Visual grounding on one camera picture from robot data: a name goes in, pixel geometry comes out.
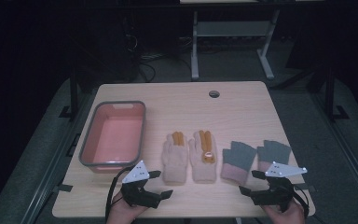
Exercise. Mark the person's right hand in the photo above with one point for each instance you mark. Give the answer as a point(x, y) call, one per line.
point(287, 216)

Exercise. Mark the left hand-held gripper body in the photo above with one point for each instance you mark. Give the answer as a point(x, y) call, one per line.
point(136, 189)

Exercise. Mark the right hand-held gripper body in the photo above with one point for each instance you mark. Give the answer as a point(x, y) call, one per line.
point(276, 191)

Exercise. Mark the pink basin with grey rim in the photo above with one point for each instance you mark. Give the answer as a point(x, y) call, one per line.
point(118, 140)

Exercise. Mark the black tape strip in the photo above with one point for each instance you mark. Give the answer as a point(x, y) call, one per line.
point(63, 188)

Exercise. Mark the white metal desk frame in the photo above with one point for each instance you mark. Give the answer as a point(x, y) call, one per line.
point(230, 28)

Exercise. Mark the beige glove with face patch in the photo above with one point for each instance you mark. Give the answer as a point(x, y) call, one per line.
point(202, 165)

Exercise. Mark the beige glove with orange fingers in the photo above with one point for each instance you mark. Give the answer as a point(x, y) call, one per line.
point(174, 161)

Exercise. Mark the black metal post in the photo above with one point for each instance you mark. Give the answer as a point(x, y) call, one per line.
point(73, 93)
point(330, 93)

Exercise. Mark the person's left hand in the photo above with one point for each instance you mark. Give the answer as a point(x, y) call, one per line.
point(121, 213)

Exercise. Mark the grey and pink fingerless glove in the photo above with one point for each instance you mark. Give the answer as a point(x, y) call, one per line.
point(237, 158)
point(275, 151)

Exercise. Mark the metal frame rail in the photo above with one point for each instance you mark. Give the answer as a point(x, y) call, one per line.
point(348, 149)
point(52, 168)

